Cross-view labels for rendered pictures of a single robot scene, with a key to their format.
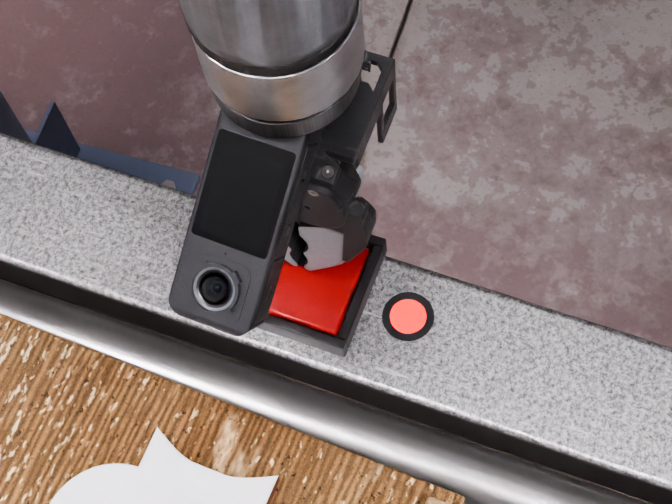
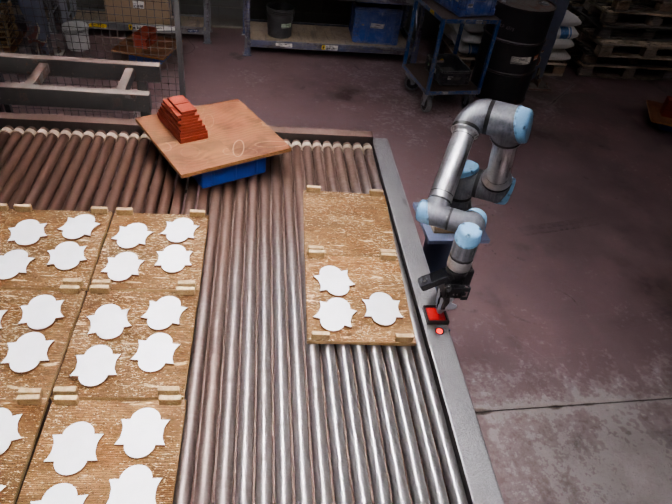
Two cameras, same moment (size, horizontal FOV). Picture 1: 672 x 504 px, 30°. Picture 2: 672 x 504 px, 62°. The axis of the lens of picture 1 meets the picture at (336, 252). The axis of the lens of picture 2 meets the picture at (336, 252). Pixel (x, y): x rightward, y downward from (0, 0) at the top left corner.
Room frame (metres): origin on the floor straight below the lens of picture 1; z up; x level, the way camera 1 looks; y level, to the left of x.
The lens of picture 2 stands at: (-0.86, -0.77, 2.29)
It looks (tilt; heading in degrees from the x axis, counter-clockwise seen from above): 40 degrees down; 49
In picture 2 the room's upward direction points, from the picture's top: 8 degrees clockwise
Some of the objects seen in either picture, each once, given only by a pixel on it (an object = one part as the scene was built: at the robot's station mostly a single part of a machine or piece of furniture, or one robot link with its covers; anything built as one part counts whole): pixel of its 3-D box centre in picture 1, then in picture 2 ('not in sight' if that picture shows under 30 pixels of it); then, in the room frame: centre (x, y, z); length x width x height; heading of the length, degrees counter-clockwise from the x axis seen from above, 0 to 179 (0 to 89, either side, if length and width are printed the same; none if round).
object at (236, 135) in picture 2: not in sight; (212, 134); (0.08, 1.25, 1.03); 0.50 x 0.50 x 0.02; 89
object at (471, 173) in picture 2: not in sight; (463, 178); (0.79, 0.43, 1.09); 0.13 x 0.12 x 0.14; 121
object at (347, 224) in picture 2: not in sight; (347, 223); (0.32, 0.57, 0.93); 0.41 x 0.35 x 0.02; 58
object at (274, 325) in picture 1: (308, 278); (435, 314); (0.30, 0.02, 0.92); 0.08 x 0.08 x 0.02; 60
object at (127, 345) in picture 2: not in sight; (131, 337); (-0.60, 0.40, 0.94); 0.41 x 0.35 x 0.04; 59
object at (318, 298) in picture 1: (308, 279); (435, 315); (0.30, 0.02, 0.92); 0.06 x 0.06 x 0.01; 60
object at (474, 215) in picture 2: not in sight; (467, 224); (0.39, 0.08, 1.24); 0.11 x 0.11 x 0.08; 31
